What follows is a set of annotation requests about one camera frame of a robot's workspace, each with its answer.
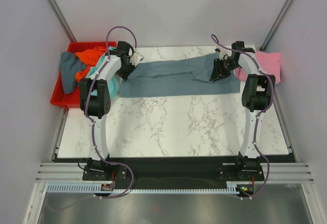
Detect slate blue t-shirt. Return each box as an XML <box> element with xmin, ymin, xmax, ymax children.
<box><xmin>120</xmin><ymin>53</ymin><xmax>241</xmax><ymax>98</ymax></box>

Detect right aluminium corner post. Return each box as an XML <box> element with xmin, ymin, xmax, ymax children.
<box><xmin>259</xmin><ymin>0</ymin><xmax>295</xmax><ymax>51</ymax></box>

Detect light blue slotted cable duct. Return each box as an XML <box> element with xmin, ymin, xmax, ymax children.
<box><xmin>46</xmin><ymin>182</ymin><xmax>254</xmax><ymax>194</ymax></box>

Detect left aluminium corner post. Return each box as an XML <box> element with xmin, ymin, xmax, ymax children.
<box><xmin>46</xmin><ymin>0</ymin><xmax>77</xmax><ymax>42</ymax></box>

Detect aluminium corner post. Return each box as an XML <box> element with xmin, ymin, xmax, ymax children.
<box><xmin>259</xmin><ymin>0</ymin><xmax>295</xmax><ymax>51</ymax></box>
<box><xmin>46</xmin><ymin>0</ymin><xmax>77</xmax><ymax>42</ymax></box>

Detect orange t-shirt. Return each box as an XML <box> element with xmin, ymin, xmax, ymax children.
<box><xmin>75</xmin><ymin>46</ymin><xmax>106</xmax><ymax>83</ymax></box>

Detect dark blue t-shirt in bin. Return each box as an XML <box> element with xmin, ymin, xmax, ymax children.
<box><xmin>60</xmin><ymin>52</ymin><xmax>86</xmax><ymax>94</ymax></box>

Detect red plastic bin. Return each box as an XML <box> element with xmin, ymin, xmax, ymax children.
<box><xmin>50</xmin><ymin>42</ymin><xmax>106</xmax><ymax>109</ymax></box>

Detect aqua t-shirt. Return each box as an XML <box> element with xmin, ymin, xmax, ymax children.
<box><xmin>86</xmin><ymin>47</ymin><xmax>121</xmax><ymax>99</ymax></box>

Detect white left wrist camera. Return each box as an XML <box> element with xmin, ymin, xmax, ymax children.
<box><xmin>129</xmin><ymin>52</ymin><xmax>144</xmax><ymax>67</ymax></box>

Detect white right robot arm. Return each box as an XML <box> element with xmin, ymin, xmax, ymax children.
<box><xmin>211</xmin><ymin>35</ymin><xmax>275</xmax><ymax>161</ymax></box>

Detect aluminium frame rails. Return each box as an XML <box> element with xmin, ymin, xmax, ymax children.
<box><xmin>21</xmin><ymin>161</ymin><xmax>85</xmax><ymax>224</ymax></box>

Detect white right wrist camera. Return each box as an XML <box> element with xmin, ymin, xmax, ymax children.
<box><xmin>215</xmin><ymin>47</ymin><xmax>229</xmax><ymax>60</ymax></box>

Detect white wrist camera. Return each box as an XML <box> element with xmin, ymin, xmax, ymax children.
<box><xmin>129</xmin><ymin>52</ymin><xmax>144</xmax><ymax>67</ymax></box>
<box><xmin>215</xmin><ymin>47</ymin><xmax>229</xmax><ymax>60</ymax></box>

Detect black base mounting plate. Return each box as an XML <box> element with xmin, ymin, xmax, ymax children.
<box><xmin>82</xmin><ymin>156</ymin><xmax>264</xmax><ymax>189</ymax></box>

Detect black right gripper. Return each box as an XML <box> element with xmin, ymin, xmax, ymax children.
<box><xmin>209</xmin><ymin>58</ymin><xmax>240</xmax><ymax>82</ymax></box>

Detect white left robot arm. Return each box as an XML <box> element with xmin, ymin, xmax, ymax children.
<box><xmin>80</xmin><ymin>41</ymin><xmax>135</xmax><ymax>180</ymax></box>

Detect folded pink t-shirt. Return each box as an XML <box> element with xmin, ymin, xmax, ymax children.
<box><xmin>234</xmin><ymin>51</ymin><xmax>281</xmax><ymax>84</ymax></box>

